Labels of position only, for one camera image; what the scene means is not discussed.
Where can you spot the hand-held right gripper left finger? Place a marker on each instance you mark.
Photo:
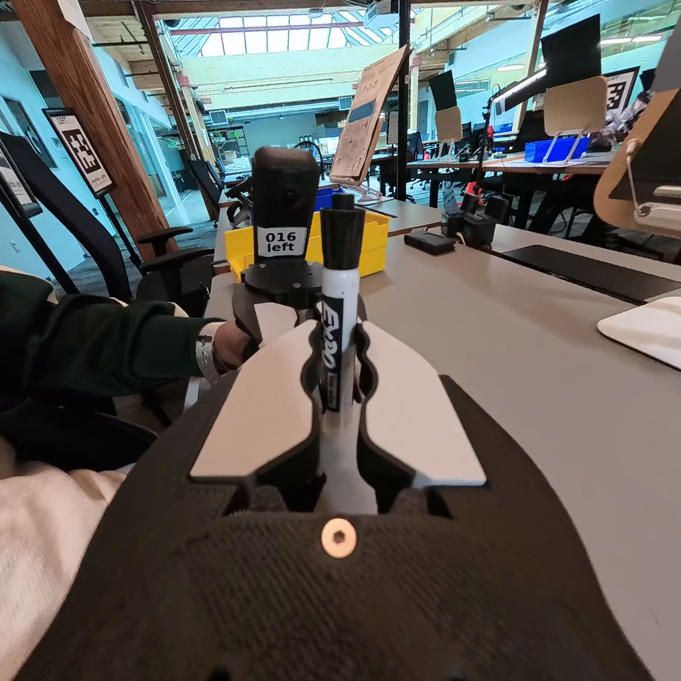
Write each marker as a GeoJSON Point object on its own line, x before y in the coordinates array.
{"type": "Point", "coordinates": [254, 415]}

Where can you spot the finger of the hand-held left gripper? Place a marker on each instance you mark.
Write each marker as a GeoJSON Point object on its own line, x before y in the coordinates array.
{"type": "Point", "coordinates": [273, 322]}
{"type": "Point", "coordinates": [310, 317]}

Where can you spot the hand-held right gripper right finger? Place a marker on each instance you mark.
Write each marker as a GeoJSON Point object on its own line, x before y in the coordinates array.
{"type": "Point", "coordinates": [420, 420]}

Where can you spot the black dry-erase marker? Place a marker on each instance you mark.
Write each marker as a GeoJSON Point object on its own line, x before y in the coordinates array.
{"type": "Point", "coordinates": [342, 298]}

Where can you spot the yellow plastic bin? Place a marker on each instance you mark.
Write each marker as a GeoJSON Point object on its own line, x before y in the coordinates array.
{"type": "Point", "coordinates": [371, 239]}

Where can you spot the person's left forearm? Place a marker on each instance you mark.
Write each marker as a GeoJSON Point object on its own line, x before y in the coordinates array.
{"type": "Point", "coordinates": [106, 341]}

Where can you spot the person's left hand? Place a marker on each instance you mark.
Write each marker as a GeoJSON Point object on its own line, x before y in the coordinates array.
{"type": "Point", "coordinates": [231, 345]}

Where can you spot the blue plastic bin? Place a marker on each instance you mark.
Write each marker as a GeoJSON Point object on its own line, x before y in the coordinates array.
{"type": "Point", "coordinates": [326, 199]}
{"type": "Point", "coordinates": [552, 148]}

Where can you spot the white folding stand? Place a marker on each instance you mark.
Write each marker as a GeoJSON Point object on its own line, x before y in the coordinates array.
{"type": "Point", "coordinates": [367, 190]}

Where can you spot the cardboard document board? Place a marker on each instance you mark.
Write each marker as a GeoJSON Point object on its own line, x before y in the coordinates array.
{"type": "Point", "coordinates": [367, 117]}

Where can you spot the black office chair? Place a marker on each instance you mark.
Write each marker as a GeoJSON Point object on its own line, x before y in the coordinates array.
{"type": "Point", "coordinates": [170, 269]}

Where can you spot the black pole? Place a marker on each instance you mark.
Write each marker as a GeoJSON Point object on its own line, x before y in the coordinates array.
{"type": "Point", "coordinates": [404, 133]}

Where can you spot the black flat box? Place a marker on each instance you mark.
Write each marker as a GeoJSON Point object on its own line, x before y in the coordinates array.
{"type": "Point", "coordinates": [428, 242]}

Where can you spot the black battery charger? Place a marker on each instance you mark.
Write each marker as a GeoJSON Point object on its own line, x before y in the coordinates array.
{"type": "Point", "coordinates": [451, 224]}
{"type": "Point", "coordinates": [486, 224]}

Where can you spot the cardboard panel on stand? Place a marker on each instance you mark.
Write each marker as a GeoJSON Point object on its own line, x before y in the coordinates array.
{"type": "Point", "coordinates": [574, 107]}
{"type": "Point", "coordinates": [448, 123]}

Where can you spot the black panel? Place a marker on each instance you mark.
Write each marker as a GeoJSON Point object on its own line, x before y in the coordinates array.
{"type": "Point", "coordinates": [442, 90]}
{"type": "Point", "coordinates": [572, 53]}

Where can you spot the black framed tag sign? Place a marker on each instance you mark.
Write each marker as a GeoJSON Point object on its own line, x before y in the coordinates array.
{"type": "Point", "coordinates": [10, 181]}
{"type": "Point", "coordinates": [80, 148]}

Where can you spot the black desk mat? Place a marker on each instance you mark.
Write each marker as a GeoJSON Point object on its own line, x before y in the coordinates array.
{"type": "Point", "coordinates": [595, 271]}

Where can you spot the white tablet stand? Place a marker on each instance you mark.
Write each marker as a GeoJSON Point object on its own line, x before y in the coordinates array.
{"type": "Point", "coordinates": [648, 330]}

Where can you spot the white light bar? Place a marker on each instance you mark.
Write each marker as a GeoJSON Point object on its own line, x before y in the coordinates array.
{"type": "Point", "coordinates": [523, 85]}

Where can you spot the white paper notice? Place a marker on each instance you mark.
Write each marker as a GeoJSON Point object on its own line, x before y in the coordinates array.
{"type": "Point", "coordinates": [74, 15]}

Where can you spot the cardboard holder with black panel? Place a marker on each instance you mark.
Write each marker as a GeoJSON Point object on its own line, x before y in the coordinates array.
{"type": "Point", "coordinates": [617, 175]}

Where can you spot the wooden post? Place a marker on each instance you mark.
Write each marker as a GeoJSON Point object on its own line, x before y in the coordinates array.
{"type": "Point", "coordinates": [90, 107]}

